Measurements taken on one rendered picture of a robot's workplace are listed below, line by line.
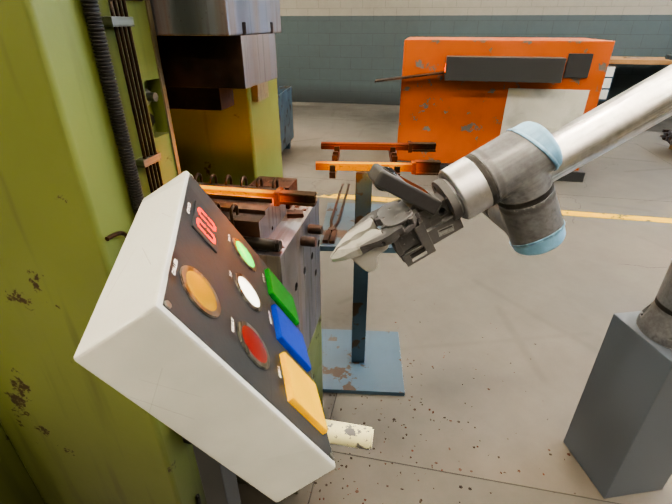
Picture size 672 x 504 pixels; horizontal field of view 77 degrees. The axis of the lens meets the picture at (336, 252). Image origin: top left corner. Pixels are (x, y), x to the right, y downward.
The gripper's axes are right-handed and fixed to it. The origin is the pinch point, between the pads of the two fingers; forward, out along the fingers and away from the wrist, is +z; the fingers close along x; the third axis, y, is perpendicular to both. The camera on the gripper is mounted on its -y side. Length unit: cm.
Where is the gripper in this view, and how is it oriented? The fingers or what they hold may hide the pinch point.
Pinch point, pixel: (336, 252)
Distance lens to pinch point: 66.6
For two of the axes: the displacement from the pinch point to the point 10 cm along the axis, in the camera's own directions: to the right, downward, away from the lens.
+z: -8.6, 5.1, 0.6
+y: 4.6, 7.2, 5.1
